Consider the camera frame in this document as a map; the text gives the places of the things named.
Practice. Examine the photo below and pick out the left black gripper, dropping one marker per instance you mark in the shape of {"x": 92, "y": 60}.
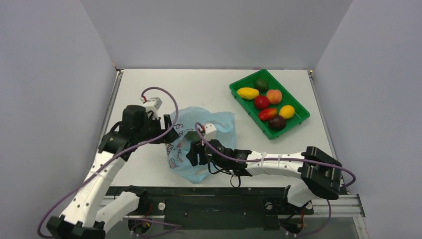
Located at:
{"x": 166, "y": 124}

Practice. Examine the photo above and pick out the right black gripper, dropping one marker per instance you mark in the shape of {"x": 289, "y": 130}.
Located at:
{"x": 196, "y": 151}

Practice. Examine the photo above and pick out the light blue plastic bag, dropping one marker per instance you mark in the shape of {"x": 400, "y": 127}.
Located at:
{"x": 176, "y": 151}

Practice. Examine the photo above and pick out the red orange fake mango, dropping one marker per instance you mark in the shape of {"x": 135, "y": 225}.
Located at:
{"x": 267, "y": 114}

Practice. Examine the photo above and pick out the dark brown fake fruit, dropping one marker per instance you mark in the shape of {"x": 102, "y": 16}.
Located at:
{"x": 277, "y": 123}

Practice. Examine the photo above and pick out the orange fake peach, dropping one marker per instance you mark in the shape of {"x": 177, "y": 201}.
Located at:
{"x": 274, "y": 96}

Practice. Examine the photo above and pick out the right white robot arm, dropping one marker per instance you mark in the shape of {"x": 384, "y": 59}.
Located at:
{"x": 318, "y": 173}

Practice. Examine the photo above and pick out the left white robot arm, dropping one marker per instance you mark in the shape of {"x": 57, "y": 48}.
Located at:
{"x": 83, "y": 218}

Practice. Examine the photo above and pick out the yellow fake mango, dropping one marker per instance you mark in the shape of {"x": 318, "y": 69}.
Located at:
{"x": 248, "y": 93}

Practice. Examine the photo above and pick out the red fake apple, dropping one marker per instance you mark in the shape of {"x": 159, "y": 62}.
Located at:
{"x": 261, "y": 102}

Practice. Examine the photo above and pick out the dark green fake avocado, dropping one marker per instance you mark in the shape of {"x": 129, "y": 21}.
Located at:
{"x": 261, "y": 85}

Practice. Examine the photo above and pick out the yellow fake lemon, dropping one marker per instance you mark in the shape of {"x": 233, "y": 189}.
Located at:
{"x": 287, "y": 112}

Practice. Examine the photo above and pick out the green plastic tray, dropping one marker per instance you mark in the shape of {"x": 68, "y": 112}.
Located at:
{"x": 271, "y": 106}

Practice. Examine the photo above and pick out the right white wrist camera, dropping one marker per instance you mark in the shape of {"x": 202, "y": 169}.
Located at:
{"x": 208, "y": 131}

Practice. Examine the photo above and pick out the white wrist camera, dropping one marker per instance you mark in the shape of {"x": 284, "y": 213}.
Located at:
{"x": 152, "y": 104}
{"x": 208, "y": 131}

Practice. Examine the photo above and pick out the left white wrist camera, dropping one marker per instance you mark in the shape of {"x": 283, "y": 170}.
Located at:
{"x": 152, "y": 104}

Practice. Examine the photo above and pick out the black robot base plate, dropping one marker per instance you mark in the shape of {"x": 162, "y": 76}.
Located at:
{"x": 213, "y": 221}

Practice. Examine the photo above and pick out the aluminium frame rail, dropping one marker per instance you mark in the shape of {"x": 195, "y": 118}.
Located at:
{"x": 344, "y": 206}

